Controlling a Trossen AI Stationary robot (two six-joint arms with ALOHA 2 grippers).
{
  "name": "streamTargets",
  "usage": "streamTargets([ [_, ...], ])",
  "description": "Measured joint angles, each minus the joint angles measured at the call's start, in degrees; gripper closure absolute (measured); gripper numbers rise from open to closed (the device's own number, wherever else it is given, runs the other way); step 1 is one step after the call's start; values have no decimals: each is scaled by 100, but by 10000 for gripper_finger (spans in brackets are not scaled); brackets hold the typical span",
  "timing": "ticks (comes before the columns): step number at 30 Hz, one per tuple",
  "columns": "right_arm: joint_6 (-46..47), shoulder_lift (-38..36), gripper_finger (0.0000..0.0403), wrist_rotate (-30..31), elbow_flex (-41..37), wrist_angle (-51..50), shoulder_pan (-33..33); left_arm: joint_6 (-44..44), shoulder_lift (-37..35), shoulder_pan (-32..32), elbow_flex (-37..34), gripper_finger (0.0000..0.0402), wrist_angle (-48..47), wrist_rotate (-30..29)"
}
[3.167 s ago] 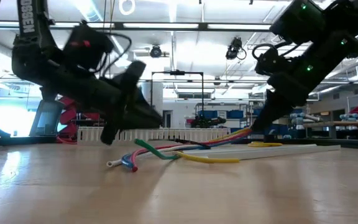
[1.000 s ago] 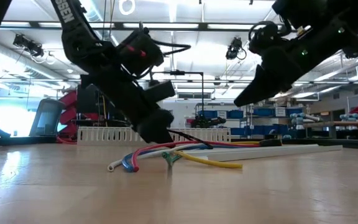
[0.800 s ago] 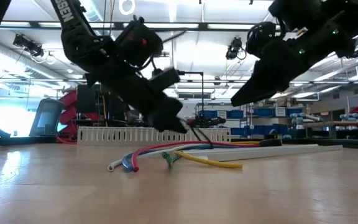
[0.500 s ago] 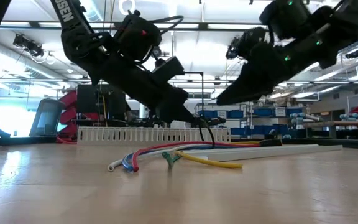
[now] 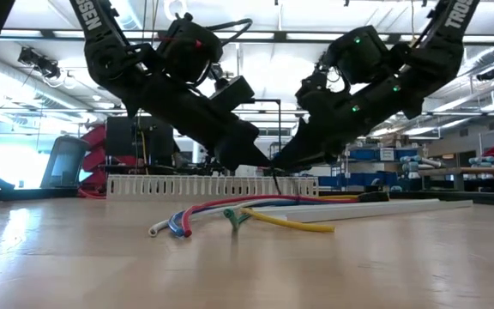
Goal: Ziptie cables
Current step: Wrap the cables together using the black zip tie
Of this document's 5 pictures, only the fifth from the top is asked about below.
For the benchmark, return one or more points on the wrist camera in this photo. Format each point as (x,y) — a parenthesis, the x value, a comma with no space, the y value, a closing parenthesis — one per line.
(311,92)
(234,92)

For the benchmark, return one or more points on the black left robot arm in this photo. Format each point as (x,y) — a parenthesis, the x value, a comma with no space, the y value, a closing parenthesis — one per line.
(110,64)

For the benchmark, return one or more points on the red cart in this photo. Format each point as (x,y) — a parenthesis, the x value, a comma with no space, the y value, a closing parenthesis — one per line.
(94,141)

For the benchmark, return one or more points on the black background monitor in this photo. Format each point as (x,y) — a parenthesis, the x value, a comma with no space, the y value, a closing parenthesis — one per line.
(122,137)

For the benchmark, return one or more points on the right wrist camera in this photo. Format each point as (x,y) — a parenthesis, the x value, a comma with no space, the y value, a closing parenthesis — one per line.
(311,92)

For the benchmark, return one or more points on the black aluminium table frame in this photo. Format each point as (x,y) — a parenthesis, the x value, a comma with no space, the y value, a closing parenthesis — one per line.
(37,194)

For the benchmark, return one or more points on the white raceway cover strip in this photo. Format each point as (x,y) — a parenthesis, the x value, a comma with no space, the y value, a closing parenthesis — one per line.
(358,210)

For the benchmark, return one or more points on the shelf with blue bins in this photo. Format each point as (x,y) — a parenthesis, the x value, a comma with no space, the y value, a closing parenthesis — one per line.
(363,154)

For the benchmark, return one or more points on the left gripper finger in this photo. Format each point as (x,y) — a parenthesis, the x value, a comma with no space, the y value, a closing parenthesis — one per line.
(238,156)

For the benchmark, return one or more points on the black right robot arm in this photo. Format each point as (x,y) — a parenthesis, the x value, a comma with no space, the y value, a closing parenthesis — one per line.
(435,56)

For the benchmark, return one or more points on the small black ceiling device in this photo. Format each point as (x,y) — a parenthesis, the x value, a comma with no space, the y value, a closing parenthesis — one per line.
(486,75)

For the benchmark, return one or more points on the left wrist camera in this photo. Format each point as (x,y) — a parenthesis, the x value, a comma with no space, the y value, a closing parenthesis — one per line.
(234,92)

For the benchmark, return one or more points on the wooden workbench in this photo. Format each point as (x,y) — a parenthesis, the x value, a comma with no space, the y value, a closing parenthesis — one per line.
(470,171)

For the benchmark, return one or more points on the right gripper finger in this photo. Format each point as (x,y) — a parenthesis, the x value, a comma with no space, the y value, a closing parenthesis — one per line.
(298,154)

